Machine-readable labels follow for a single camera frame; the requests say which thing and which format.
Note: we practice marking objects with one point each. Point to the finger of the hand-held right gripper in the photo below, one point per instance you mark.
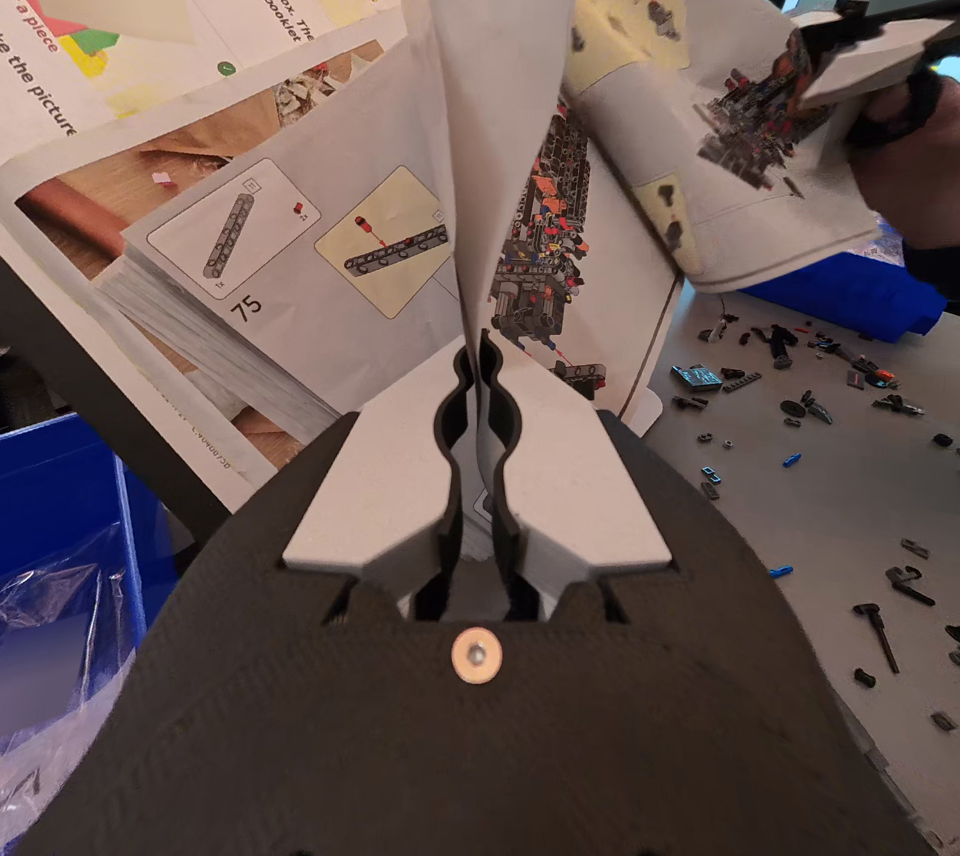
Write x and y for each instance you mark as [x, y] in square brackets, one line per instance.
[870, 65]
[817, 23]

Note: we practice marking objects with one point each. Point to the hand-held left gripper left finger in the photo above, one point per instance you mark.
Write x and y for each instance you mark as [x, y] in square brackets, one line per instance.
[367, 488]

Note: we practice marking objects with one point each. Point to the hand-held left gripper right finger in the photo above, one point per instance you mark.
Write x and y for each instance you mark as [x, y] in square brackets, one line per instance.
[585, 496]

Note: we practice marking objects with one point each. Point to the thick lego instruction booklet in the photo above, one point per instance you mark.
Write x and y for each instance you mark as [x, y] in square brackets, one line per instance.
[337, 286]

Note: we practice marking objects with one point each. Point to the person's right forearm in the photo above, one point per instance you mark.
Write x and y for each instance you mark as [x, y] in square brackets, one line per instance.
[937, 278]

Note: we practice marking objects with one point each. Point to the scattered loose lego pieces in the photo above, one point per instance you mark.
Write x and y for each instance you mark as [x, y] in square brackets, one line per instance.
[825, 413]

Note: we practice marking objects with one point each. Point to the person's right hand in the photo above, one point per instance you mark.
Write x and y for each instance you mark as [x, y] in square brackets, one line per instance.
[915, 188]

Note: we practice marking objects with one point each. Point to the blue plastic bin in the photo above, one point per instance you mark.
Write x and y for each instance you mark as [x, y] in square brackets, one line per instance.
[847, 301]
[60, 481]

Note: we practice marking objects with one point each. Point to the clear plastic bag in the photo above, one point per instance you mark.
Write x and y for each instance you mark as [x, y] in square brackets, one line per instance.
[67, 646]

